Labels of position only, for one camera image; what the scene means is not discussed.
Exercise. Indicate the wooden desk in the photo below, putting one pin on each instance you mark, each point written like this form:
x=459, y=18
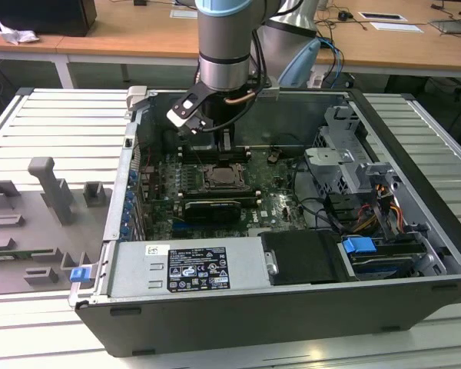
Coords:
x=23, y=48
x=138, y=38

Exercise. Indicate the blue disk carrier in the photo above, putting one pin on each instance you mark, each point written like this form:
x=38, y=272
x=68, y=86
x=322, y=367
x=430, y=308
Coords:
x=357, y=245

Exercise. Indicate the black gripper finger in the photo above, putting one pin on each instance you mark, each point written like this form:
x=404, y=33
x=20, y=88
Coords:
x=230, y=142

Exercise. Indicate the silver rear port block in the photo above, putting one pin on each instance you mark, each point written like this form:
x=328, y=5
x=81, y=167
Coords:
x=148, y=184

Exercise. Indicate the black disk drive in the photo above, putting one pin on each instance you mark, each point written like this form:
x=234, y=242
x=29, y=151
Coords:
x=384, y=265

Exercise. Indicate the thin metal locking lever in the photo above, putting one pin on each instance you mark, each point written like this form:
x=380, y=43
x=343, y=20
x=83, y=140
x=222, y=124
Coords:
x=199, y=161

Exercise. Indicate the black PC case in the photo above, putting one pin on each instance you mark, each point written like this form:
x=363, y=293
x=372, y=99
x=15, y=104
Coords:
x=253, y=326

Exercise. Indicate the silver topped CPU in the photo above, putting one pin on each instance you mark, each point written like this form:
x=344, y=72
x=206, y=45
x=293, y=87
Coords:
x=223, y=175

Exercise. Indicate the CPU socket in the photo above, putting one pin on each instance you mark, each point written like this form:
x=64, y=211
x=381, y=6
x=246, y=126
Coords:
x=226, y=189

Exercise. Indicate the green RAM stick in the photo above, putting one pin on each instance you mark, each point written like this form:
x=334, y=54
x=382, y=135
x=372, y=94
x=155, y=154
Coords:
x=19, y=253

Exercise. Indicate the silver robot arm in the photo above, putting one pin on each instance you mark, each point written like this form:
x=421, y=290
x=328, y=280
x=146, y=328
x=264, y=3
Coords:
x=223, y=38

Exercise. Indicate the black computer mouse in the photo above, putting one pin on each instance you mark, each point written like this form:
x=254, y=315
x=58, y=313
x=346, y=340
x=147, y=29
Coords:
x=345, y=15

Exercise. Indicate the silver power supply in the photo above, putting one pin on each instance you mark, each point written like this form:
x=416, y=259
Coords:
x=138, y=269

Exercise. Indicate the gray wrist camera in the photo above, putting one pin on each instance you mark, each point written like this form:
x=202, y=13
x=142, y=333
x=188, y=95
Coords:
x=269, y=90

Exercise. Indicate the silver latch bracket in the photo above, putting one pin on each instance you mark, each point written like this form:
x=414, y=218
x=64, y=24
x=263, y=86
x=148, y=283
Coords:
x=270, y=263

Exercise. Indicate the black computer tower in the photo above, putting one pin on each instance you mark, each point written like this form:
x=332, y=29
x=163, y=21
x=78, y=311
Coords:
x=42, y=15

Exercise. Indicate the blue slot clip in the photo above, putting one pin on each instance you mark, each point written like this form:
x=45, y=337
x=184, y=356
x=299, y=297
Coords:
x=128, y=207
x=125, y=231
x=126, y=219
x=133, y=176
x=130, y=197

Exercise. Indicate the crumpled white paper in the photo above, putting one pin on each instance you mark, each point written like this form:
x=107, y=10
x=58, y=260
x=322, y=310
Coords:
x=17, y=35

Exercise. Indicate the black graphics card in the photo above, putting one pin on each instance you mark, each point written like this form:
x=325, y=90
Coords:
x=211, y=213

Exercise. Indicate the blue case latch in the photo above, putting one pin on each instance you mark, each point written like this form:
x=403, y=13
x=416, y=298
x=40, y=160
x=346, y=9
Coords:
x=79, y=275

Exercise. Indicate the black air shroud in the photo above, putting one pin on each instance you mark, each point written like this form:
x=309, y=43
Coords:
x=303, y=257

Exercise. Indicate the silver perforated drive cage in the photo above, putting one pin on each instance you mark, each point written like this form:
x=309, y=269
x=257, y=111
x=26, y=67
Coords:
x=330, y=169

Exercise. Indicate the white paper sheet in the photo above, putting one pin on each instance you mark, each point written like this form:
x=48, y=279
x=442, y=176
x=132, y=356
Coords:
x=395, y=27

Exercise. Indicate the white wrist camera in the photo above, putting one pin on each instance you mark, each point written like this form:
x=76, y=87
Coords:
x=176, y=117

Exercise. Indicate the green motherboard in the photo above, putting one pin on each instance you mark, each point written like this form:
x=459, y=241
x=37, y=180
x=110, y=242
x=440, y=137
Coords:
x=276, y=200

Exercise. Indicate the round coin battery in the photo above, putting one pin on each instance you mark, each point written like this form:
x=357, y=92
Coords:
x=274, y=156

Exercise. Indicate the gray parts rack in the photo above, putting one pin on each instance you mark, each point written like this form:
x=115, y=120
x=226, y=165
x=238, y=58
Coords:
x=34, y=230

